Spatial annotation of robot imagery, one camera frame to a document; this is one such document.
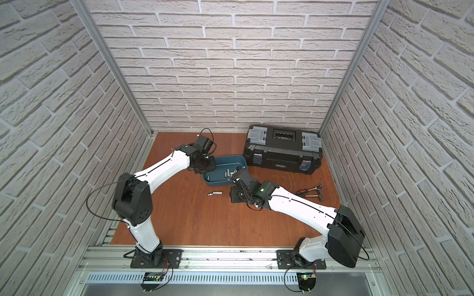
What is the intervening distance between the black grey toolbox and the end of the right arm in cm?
33

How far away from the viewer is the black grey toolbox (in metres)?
0.91

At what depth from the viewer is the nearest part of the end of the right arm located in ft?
1.81
